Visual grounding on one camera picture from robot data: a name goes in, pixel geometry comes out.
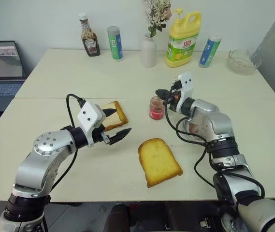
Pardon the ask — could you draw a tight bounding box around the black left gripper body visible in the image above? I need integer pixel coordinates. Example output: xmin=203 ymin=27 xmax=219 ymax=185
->
xmin=91 ymin=116 xmax=111 ymax=146

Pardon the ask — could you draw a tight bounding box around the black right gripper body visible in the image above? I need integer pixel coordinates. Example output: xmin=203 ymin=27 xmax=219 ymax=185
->
xmin=165 ymin=80 xmax=184 ymax=113

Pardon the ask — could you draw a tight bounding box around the bread slice with pale face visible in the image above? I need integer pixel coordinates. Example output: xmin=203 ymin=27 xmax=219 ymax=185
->
xmin=98 ymin=100 xmax=130 ymax=132

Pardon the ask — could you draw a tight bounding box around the small glass jam jar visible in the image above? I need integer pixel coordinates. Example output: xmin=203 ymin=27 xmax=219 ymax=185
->
xmin=148 ymin=96 xmax=165 ymax=120

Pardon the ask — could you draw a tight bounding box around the golden toasted bread slice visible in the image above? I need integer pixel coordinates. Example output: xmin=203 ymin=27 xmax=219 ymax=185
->
xmin=137 ymin=138 xmax=184 ymax=189

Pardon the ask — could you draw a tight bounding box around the clear glass dish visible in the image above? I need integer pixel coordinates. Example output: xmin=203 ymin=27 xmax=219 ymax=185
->
xmin=176 ymin=115 xmax=209 ymax=144

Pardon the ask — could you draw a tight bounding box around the white ceramic vase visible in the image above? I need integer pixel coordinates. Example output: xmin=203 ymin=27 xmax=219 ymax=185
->
xmin=140 ymin=33 xmax=158 ymax=68

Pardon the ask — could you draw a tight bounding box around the yellow dish soap bottle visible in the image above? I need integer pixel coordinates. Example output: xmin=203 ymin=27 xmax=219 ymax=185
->
xmin=165 ymin=8 xmax=203 ymax=69

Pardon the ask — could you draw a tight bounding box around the blue green cylinder canister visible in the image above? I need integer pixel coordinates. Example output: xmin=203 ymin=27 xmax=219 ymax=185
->
xmin=106 ymin=26 xmax=124 ymax=61
xmin=198 ymin=35 xmax=223 ymax=69

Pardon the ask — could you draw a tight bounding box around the brown ketchup bottle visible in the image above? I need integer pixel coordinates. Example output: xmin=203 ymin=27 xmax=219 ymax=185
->
xmin=78 ymin=12 xmax=101 ymax=58

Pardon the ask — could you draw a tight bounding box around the clear crinkled glass bowl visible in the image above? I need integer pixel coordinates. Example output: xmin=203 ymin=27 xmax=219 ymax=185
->
xmin=226 ymin=49 xmax=262 ymax=76

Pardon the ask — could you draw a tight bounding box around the dried flower bouquet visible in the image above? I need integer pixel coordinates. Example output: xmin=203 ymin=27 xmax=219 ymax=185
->
xmin=143 ymin=0 xmax=173 ymax=38

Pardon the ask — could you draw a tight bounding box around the grey open laptop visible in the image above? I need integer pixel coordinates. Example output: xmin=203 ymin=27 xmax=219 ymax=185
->
xmin=0 ymin=40 xmax=28 ymax=112

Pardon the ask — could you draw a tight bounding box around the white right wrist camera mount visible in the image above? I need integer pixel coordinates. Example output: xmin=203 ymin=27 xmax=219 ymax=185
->
xmin=174 ymin=71 xmax=196 ymax=115

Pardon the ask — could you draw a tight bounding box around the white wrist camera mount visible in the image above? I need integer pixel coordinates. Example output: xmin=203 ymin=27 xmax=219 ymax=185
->
xmin=76 ymin=101 xmax=107 ymax=147
xmin=174 ymin=71 xmax=196 ymax=115

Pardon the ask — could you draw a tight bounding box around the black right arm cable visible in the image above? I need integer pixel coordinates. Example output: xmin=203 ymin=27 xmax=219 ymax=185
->
xmin=163 ymin=92 xmax=266 ymax=201

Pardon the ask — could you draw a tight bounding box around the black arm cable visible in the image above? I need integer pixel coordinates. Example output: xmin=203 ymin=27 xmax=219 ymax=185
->
xmin=163 ymin=92 xmax=266 ymax=201
xmin=46 ymin=93 xmax=86 ymax=202

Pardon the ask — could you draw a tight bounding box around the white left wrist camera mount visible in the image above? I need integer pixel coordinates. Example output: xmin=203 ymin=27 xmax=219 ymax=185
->
xmin=76 ymin=101 xmax=107 ymax=147

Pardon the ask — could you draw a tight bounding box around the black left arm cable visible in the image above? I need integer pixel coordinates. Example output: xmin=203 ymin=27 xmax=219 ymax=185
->
xmin=46 ymin=93 xmax=86 ymax=202

